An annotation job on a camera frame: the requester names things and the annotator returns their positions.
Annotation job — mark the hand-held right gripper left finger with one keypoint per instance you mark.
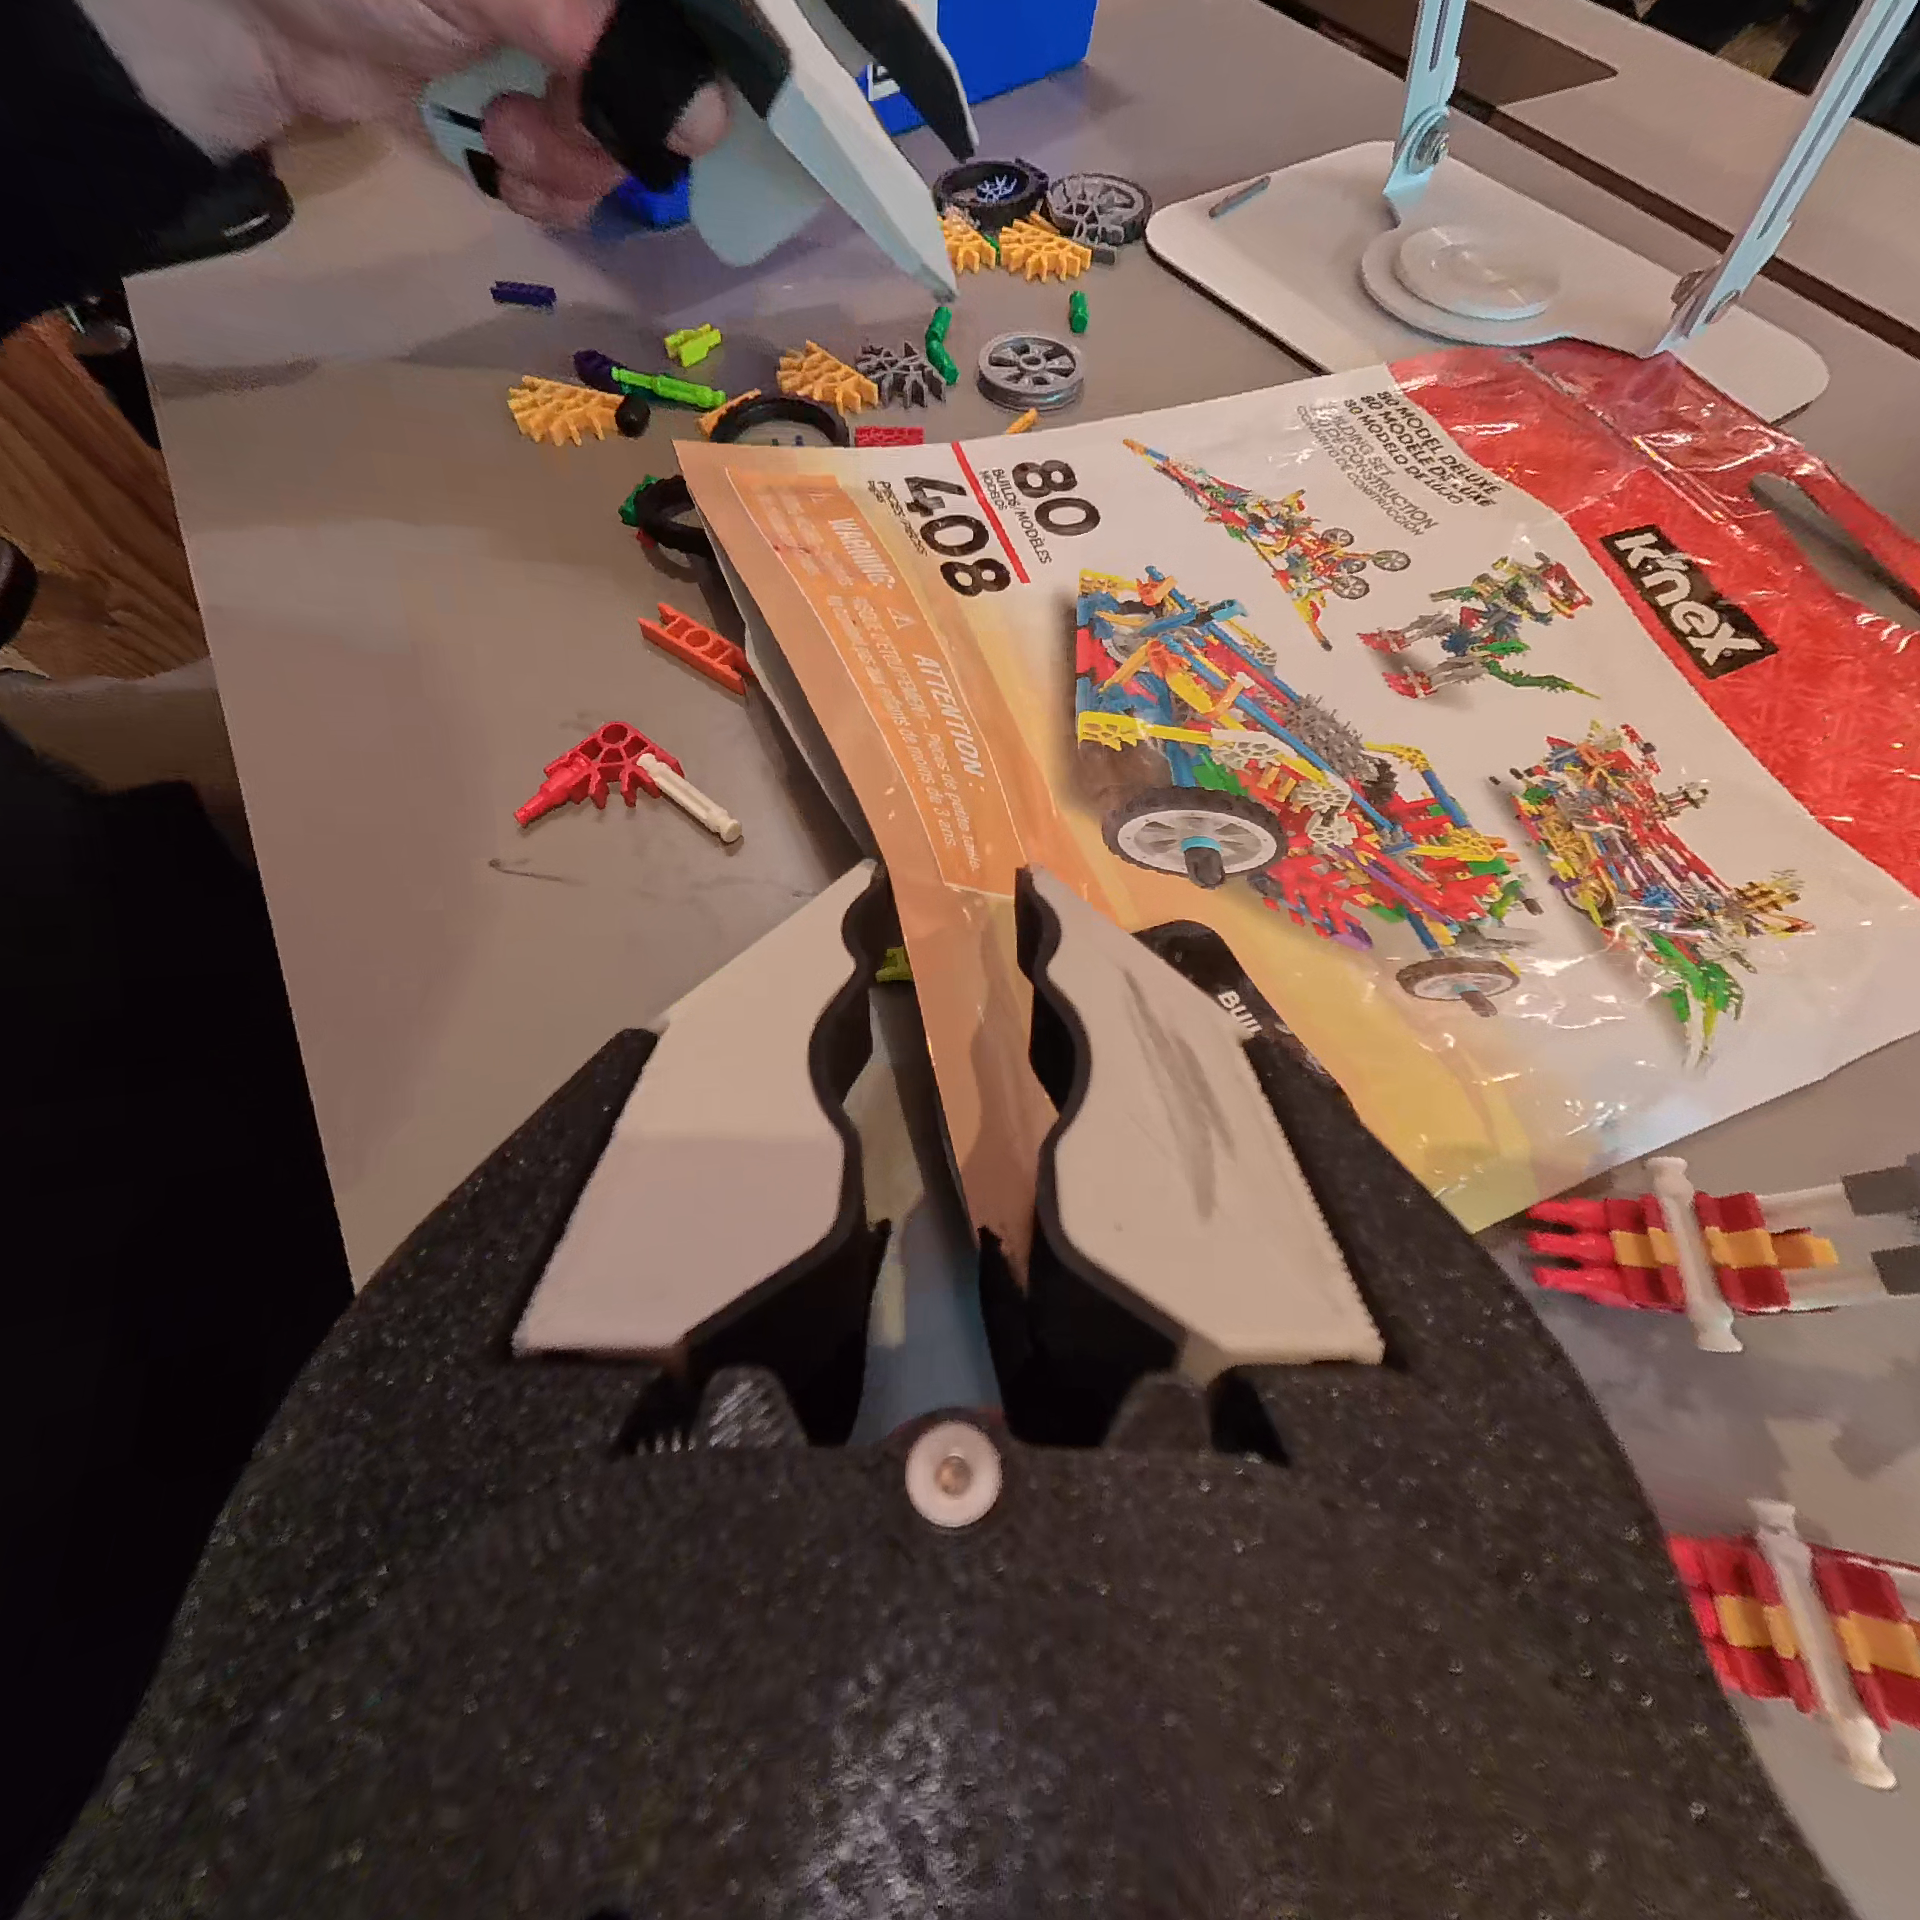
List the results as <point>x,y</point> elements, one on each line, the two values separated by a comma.
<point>705,1185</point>

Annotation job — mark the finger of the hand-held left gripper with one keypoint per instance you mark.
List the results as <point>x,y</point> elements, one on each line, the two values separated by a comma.
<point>855,165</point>
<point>921,61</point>

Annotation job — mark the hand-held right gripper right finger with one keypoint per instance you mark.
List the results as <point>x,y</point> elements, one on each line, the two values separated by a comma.
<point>1200,1201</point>

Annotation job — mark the blue plastic bin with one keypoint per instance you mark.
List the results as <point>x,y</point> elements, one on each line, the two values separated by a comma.
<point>1019,45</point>

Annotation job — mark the purple ladder connector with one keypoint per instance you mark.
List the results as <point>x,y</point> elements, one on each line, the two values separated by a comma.
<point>522,294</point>

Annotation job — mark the printed toy packaging bag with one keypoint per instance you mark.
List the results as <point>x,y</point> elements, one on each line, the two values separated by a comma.
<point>1348,721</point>

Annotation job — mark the person's left hand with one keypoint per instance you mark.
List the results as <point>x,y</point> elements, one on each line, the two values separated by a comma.
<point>375,61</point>

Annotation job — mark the yellow half-round connector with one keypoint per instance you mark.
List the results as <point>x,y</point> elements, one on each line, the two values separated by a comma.
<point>967,243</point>
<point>1050,247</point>

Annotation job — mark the black rubber tire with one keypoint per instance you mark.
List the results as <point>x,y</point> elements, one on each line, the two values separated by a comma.
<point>990,190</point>
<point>674,525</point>
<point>778,427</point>

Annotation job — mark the small blue connector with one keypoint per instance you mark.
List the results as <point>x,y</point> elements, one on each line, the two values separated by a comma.
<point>992,189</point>

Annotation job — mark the large yellow connector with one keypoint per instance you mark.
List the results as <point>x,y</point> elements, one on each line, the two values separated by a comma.
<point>828,375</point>
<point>563,405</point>

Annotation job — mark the dark grey snowflake connector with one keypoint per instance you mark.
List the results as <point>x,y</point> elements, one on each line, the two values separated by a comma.
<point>900,375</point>

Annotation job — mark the grey wheel with black tire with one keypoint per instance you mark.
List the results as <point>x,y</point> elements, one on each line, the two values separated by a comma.
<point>1099,206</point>

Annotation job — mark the yellow-green clip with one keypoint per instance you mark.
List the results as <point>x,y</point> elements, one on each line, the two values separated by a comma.
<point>692,346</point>

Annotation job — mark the grey wheel hub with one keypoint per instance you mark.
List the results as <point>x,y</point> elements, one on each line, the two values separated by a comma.
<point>1028,369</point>

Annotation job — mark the red fan connector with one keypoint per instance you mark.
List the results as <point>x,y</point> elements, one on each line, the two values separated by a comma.
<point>888,438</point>

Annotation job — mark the orange-yellow rod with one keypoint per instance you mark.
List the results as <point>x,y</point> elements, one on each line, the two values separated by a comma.
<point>726,410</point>

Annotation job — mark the lime green rod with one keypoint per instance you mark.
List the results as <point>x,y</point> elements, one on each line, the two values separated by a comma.
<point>667,388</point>

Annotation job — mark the black spacer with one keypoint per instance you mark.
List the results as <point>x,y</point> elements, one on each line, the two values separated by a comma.
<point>631,415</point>

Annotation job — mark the small grey bar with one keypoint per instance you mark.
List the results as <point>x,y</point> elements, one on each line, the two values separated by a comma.
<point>1239,198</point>

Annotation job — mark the white short rod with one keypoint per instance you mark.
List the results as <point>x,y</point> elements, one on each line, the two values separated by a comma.
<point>697,801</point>

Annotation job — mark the white stand base board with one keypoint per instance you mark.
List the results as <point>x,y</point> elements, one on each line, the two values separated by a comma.
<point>1289,255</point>

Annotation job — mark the red clip rod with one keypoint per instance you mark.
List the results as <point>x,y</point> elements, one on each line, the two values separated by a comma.
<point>546,793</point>

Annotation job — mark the red corner connector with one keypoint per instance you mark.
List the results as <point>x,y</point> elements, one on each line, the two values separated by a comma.
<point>614,750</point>

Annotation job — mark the black office chair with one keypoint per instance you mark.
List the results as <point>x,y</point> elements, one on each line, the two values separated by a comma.
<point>225,226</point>

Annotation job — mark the red yellow rod assembly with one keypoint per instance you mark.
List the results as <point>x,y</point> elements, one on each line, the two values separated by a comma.
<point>1800,1636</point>
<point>1694,1254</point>

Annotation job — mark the orange ladder connector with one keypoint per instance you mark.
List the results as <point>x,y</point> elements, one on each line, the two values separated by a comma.
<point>697,645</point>

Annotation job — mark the round clear suction disc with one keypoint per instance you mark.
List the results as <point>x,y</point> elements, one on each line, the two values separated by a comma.
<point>1463,294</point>

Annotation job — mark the person's dark clothing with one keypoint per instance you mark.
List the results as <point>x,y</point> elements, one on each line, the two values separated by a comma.
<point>120,1125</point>

